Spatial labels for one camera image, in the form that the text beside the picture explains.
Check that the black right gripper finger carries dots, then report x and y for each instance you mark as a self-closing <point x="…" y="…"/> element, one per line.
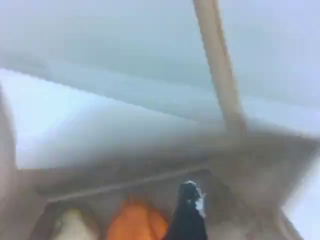
<point x="188" y="220"/>

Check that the orange mandarin fruit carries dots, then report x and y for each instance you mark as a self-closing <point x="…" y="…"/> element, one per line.
<point x="136" y="222"/>

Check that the beige egg yolk pastry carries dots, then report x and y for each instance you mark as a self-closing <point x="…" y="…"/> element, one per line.
<point x="72" y="225"/>

